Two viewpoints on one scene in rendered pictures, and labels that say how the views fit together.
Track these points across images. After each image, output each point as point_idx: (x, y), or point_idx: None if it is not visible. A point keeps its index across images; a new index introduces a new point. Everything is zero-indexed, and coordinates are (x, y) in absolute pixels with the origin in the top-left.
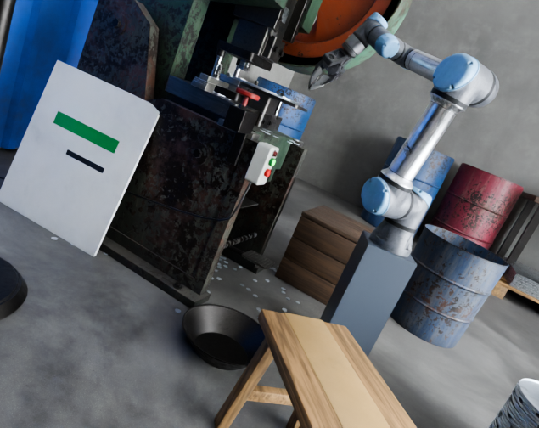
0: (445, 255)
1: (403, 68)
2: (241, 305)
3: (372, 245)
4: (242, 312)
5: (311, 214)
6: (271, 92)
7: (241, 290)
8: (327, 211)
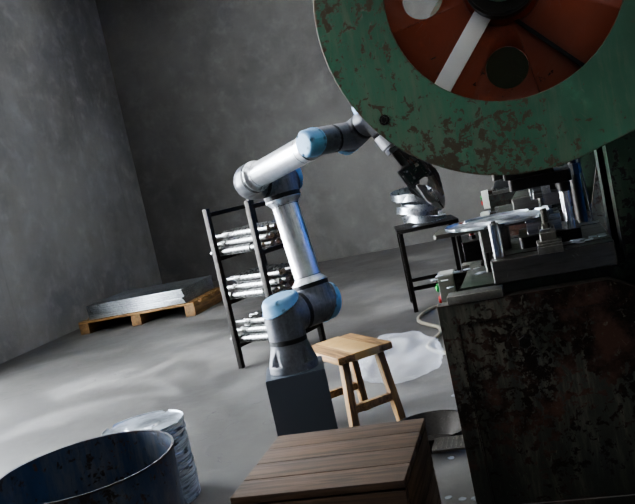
0: (154, 453)
1: (315, 156)
2: (452, 479)
3: (317, 356)
4: (445, 474)
5: (407, 424)
6: (470, 219)
7: (469, 493)
8: (387, 461)
